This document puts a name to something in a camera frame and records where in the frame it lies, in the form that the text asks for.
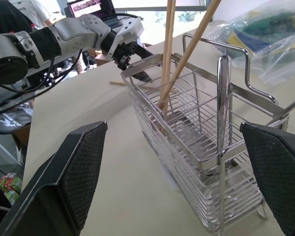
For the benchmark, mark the brown cardboard box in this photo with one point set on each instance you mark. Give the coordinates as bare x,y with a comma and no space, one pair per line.
100,59

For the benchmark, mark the person in white shirt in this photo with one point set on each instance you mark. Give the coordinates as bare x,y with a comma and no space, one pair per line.
37,11

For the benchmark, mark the green yellow package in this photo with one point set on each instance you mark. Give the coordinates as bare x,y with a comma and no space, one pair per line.
265,29

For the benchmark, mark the wooden chopstick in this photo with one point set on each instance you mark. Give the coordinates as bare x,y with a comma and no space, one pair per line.
171,49
199,32
166,49

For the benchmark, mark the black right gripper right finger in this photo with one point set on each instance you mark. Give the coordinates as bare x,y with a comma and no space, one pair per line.
280,167

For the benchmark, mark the black garment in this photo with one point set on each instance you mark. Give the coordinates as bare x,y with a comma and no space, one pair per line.
7,17

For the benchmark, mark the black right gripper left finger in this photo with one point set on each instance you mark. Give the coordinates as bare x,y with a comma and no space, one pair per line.
51,177

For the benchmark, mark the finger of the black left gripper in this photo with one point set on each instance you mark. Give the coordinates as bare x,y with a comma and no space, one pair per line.
142,76
143,52

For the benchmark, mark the green snack packages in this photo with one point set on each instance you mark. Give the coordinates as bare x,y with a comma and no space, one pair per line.
11,186

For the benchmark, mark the open laptop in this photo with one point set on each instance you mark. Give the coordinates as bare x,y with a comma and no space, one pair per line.
93,8

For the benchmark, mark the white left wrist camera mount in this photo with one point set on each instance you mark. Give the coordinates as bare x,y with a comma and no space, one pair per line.
131,27

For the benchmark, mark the black bag with white print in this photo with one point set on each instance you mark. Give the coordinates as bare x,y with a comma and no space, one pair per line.
7,121

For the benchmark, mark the metal spoon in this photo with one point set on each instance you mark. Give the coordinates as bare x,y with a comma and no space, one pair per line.
223,98

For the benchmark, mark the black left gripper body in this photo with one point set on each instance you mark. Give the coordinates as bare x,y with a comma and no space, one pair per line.
125,54

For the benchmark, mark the clear plastic bag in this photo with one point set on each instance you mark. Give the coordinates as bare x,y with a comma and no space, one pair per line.
273,64

